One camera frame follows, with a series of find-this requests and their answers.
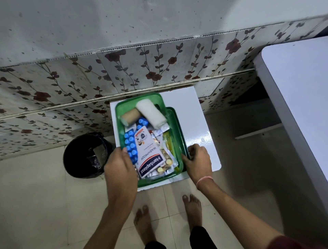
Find person's black trousers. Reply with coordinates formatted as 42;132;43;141
145;226;218;249

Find white table crossbar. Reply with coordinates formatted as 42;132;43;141
235;123;283;140

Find black trash bin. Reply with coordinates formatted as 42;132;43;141
63;132;115;179

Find small white table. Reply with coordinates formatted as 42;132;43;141
110;86;222;192

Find pink wristband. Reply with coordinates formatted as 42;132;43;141
195;176;214;187

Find person's foot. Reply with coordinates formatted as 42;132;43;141
133;205;157;246
182;194;203;232

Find person's dark red sleeve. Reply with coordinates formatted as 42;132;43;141
266;235;328;249

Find yellow green packet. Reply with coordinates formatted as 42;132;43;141
163;131;178;160

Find green plastic box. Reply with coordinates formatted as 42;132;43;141
115;92;185;188

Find large white table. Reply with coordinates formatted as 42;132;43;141
254;36;328;214

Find white gauze roll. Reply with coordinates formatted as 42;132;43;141
135;99;168;130

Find beige bandage roll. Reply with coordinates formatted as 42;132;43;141
120;108;142;127

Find person's right hand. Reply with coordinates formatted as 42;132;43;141
181;144;214;185

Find blue pill blister pack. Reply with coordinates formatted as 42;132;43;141
124;117;149;165

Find person's left foot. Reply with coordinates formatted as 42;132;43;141
133;205;157;246

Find person's right foot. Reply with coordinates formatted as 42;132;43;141
182;194;203;232

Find person's left hand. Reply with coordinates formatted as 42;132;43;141
104;147;139;206

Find person's right forearm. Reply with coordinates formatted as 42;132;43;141
197;180;283;249

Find person's left forearm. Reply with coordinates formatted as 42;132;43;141
83;199;137;249

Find tan pill blister pack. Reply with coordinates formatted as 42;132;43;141
156;151;175;175

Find white plaster packet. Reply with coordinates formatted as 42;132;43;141
134;126;167;179

